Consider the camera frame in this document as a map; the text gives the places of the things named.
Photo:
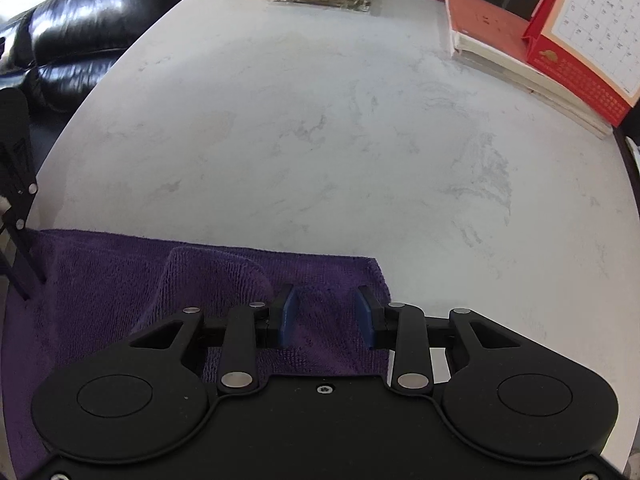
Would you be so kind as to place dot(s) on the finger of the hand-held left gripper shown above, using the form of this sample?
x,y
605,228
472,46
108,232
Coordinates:
x,y
25,207

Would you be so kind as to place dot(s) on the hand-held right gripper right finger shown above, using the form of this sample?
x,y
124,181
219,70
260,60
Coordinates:
x,y
366,317

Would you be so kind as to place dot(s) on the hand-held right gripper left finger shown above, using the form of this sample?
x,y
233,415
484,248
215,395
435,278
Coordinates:
x,y
286,317

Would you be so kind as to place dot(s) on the purple towel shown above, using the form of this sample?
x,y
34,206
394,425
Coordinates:
x,y
125,285

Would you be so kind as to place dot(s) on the black leather sofa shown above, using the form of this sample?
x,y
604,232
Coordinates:
x,y
75,35

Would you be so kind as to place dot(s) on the red book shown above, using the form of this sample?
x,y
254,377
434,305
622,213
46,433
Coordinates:
x,y
485,20

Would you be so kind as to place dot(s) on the red desk calendar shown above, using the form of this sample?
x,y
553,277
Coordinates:
x,y
585,35

